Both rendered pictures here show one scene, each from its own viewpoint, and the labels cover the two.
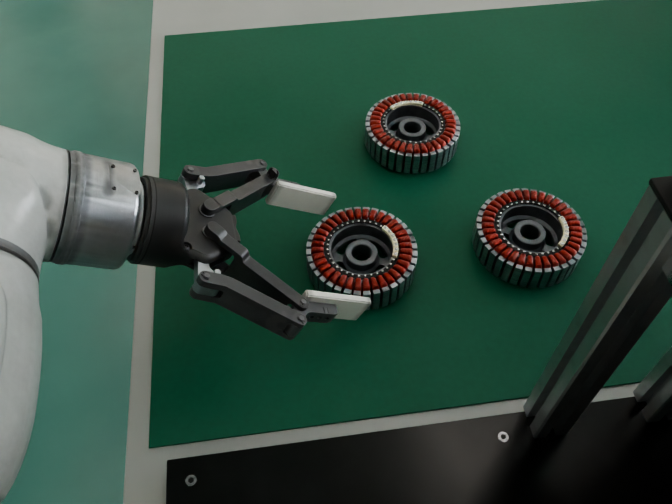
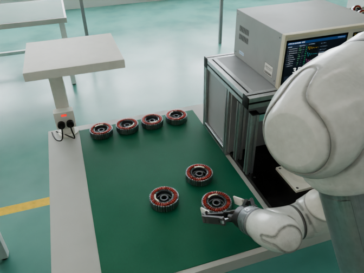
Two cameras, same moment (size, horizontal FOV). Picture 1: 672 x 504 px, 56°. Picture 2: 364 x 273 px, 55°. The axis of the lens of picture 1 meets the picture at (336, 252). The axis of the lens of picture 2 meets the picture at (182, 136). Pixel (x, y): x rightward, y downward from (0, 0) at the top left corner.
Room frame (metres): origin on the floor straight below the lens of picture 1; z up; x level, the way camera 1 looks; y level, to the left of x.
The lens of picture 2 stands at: (0.66, 0.89, 1.71)
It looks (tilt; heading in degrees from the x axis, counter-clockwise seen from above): 34 degrees down; 261
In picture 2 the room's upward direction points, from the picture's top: 1 degrees counter-clockwise
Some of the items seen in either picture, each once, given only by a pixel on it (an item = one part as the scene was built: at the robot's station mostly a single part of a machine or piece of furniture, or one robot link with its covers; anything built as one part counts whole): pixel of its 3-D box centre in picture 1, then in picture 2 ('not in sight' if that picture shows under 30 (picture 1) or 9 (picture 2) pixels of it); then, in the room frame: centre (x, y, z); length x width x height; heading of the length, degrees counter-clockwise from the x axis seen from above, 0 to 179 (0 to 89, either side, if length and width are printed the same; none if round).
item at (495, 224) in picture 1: (528, 236); (199, 174); (0.42, -0.20, 0.77); 0.11 x 0.11 x 0.04
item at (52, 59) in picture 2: not in sight; (82, 99); (0.87, -0.57, 0.98); 0.37 x 0.35 x 0.46; 8
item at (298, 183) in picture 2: not in sight; (301, 175); (0.01, -0.11, 0.78); 0.15 x 0.15 x 0.01; 8
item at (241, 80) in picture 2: not in sight; (295, 67); (-0.06, -0.44, 1.09); 0.68 x 0.44 x 0.05; 8
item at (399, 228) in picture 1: (361, 256); (216, 203); (0.39, -0.03, 0.77); 0.11 x 0.11 x 0.04
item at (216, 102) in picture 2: not in sight; (217, 109); (0.27, -0.47, 0.91); 0.28 x 0.03 x 0.32; 98
